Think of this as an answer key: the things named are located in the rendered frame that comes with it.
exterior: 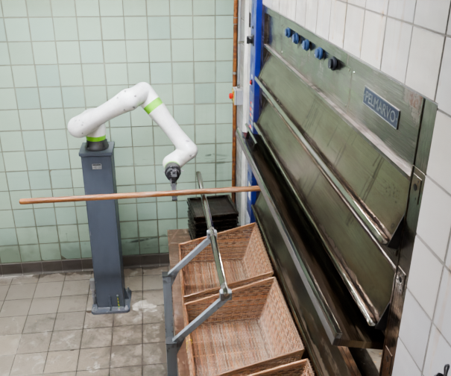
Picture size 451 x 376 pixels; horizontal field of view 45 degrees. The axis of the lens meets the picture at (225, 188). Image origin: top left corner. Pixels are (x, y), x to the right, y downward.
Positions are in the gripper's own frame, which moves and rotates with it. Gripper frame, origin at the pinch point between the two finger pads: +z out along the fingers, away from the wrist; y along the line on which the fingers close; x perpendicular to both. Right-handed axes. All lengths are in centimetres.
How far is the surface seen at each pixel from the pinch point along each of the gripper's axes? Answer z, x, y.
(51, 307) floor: -62, 88, 120
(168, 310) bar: 50, 6, 43
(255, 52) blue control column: -30, -47, -66
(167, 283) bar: 50, 6, 27
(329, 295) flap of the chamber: 136, -43, -24
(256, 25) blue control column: -30, -47, -81
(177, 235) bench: -54, -3, 61
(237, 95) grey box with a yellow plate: -78, -45, -29
